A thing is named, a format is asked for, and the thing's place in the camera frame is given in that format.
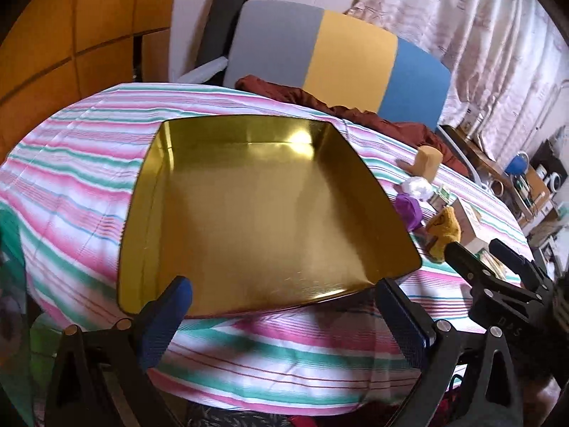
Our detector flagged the wooden wardrobe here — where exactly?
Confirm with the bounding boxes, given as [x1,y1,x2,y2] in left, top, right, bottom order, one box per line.
[0,0,183,161]

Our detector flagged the small green box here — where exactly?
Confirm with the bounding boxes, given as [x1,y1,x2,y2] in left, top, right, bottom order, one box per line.
[430,184,454,210]

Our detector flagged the black white appliance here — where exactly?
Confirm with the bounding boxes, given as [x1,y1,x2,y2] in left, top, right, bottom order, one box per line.
[531,140,569,196]

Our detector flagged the pale patterned curtain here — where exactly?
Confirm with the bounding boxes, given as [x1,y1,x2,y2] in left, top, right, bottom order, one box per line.
[344,0,569,174]

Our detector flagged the striped pink green bedsheet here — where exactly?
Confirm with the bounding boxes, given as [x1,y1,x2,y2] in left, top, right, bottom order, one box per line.
[0,81,536,416]

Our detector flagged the black rolled mat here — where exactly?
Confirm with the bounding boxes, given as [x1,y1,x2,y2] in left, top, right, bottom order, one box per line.
[196,0,252,85]

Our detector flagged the yellow green packet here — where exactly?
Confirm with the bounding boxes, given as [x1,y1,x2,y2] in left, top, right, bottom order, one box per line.
[480,251,521,283]

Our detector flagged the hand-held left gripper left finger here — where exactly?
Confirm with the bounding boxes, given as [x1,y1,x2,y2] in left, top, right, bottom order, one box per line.
[44,276,194,427]

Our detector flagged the white bed frame rail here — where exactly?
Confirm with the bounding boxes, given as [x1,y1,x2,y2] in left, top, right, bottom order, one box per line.
[438,125,483,183]
[175,56,229,84]

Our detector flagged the purple cloth item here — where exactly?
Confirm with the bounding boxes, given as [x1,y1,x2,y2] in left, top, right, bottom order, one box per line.
[395,192,425,232]

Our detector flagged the cream cardboard box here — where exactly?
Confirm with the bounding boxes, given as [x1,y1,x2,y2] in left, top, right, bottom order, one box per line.
[451,198,490,254]

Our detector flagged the yellow plush toy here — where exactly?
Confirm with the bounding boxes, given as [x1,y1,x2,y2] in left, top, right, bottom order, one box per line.
[426,206,463,262]

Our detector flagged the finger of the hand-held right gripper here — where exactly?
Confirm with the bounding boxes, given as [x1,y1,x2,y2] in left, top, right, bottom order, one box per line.
[443,241,541,334]
[489,238,554,296]

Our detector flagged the gold metal tray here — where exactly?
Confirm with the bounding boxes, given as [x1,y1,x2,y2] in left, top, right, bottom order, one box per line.
[116,115,422,318]

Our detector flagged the wooden side table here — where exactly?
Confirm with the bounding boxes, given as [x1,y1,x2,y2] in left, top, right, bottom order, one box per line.
[445,125,556,232]

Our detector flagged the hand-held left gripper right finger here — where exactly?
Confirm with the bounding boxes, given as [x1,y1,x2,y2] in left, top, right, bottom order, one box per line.
[376,277,525,427]

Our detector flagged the tan cylinder block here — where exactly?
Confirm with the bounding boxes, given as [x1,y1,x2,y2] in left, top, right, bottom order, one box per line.
[413,144,443,183]

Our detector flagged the blue mug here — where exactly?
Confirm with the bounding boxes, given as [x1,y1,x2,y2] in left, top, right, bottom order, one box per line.
[504,152,531,176]

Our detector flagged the dark red blanket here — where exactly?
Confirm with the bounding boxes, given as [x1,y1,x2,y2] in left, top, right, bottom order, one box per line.
[235,75,472,176]

